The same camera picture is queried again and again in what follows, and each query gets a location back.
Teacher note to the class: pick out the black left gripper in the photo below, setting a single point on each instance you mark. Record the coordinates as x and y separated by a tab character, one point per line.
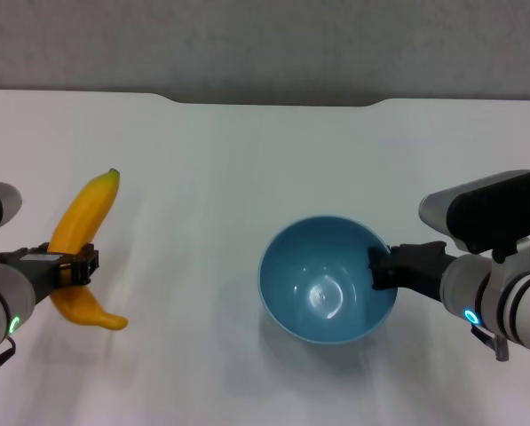
34	268

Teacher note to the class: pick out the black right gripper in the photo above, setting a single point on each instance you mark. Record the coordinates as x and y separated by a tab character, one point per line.
420	270

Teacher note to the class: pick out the yellow banana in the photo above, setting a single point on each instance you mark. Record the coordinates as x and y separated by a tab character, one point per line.
87	208

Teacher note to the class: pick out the blue bowl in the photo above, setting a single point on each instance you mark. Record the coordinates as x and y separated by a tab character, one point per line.
322	275

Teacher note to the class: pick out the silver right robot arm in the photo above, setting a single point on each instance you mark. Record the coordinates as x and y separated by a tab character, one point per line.
526	310

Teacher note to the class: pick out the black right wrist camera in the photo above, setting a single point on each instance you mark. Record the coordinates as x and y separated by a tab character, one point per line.
491	213

